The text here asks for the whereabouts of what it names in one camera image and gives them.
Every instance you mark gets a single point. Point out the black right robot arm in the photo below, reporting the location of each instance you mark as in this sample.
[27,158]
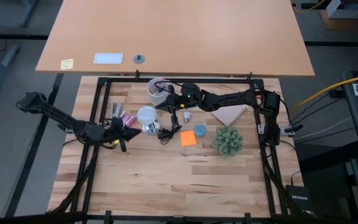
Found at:
[228,98]

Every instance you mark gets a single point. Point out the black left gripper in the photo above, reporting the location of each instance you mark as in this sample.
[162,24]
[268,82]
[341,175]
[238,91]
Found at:
[115,132]

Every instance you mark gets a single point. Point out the black aluminium table frame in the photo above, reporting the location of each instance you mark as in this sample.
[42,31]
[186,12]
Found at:
[228,81]

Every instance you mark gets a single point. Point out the orange sticky note pad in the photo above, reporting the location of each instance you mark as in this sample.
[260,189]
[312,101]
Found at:
[188,138]

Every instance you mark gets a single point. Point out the green succulent in patterned pot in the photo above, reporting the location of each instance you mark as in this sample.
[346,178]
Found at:
[228,140]

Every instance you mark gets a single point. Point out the white flood light bulb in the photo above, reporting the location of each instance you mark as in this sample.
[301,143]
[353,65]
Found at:
[147,115]

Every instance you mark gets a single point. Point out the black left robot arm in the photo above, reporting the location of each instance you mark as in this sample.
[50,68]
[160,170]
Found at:
[64,121]

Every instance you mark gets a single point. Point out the tan desk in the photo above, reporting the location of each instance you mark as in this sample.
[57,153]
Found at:
[179,31]

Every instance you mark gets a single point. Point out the black network switch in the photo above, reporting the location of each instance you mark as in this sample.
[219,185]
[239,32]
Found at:
[298,199]

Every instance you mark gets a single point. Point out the yellow sticky note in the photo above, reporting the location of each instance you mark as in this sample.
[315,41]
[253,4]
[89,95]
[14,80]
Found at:
[66,64]

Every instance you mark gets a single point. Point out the chrome lamp socket base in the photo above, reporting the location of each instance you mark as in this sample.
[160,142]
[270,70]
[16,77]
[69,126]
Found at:
[152,129]

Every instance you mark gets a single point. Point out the small round white light bulb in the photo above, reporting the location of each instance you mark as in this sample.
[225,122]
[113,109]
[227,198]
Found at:
[187,116]

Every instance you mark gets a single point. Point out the blue patterned bowl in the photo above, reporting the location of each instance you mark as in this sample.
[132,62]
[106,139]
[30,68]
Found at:
[199,130]

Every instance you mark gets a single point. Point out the white label card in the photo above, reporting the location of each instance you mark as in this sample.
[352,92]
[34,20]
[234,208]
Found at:
[108,58]

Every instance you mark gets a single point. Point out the cardboard box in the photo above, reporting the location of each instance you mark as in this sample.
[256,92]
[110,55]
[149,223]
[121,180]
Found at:
[331,23]

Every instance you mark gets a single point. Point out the white textured mug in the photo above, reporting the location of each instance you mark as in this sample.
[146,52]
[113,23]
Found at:
[155,98]

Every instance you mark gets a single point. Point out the grey box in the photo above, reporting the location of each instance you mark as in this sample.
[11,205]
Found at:
[343,14]

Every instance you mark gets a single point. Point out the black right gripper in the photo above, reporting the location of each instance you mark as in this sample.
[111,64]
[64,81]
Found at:
[190,96]

